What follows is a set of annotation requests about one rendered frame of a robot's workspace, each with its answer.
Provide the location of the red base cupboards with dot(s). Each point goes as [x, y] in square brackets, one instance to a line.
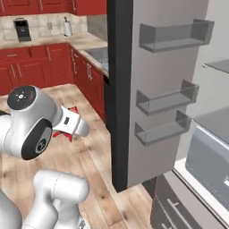
[89, 83]
[35, 68]

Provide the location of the medium grey door bin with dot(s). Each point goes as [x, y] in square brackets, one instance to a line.
[167, 101]

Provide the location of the red wall cupboards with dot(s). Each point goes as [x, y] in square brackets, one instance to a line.
[44, 6]

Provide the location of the grey fridge door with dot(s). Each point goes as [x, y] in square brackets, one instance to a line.
[158, 89]

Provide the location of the grey fridge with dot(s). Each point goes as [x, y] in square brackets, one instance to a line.
[214, 35]

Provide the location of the grey wall socket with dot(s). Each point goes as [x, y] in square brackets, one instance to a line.
[49, 26]

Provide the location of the small grey door bin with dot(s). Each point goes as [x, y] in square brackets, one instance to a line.
[162, 131]

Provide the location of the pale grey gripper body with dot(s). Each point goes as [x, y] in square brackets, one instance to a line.
[83, 128]

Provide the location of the large grey door bin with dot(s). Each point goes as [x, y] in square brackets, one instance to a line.
[176, 37]

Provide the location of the grey freezer drawer front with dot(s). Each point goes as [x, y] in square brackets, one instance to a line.
[167, 190]

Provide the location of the steel sink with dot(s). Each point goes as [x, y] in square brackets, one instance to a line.
[100, 56]

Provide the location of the red flat angular object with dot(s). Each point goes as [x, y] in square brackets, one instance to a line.
[63, 136]

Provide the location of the clear fridge drawer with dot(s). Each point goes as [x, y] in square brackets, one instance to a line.
[208, 167]

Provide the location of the black coffee machine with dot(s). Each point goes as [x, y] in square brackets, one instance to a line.
[22, 29]

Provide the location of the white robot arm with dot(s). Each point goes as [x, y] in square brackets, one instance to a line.
[28, 119]

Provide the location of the glass fridge shelf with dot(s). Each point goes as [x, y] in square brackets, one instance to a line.
[219, 65]

